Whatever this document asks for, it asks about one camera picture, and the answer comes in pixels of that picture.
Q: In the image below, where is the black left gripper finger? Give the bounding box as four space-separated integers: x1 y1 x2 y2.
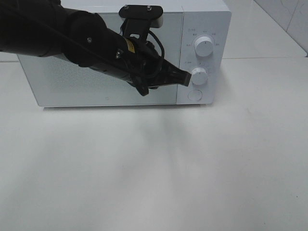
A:
147 60 192 88
131 77 149 96

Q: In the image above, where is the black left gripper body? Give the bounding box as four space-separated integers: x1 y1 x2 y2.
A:
89 33 164 84

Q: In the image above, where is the white timer knob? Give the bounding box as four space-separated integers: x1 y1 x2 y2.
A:
191 67 208 85

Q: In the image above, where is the round white door button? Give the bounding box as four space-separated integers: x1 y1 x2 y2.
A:
188 90 203 102

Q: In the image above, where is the white microwave door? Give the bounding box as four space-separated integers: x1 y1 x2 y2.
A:
17 13 183 107

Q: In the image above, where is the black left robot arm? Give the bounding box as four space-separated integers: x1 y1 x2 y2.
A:
0 0 191 96

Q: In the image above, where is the upper white power knob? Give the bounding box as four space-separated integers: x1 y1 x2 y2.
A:
194 35 214 57

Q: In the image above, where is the white microwave oven body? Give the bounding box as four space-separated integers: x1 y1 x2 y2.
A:
4 0 232 108

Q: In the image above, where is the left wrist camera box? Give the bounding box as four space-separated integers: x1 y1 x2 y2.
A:
118 5 164 42

